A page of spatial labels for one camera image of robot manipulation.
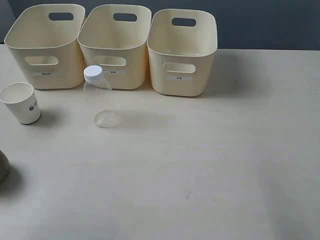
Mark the clear plastic bottle white cap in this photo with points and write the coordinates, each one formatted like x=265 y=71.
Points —
x=99 y=96

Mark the white paper cup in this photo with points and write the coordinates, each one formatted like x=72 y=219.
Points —
x=20 y=99

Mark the brown wooden cup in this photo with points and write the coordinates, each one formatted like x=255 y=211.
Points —
x=4 y=167

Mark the right cream plastic bin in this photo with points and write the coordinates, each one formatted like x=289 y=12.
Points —
x=182 y=44

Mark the cream plastic bin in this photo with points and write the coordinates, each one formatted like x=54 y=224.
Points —
x=43 y=42
x=114 y=36
x=182 y=44

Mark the middle cream plastic bin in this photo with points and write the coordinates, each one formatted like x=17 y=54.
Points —
x=114 y=36

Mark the left cream plastic bin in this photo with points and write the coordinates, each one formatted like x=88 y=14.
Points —
x=43 y=42

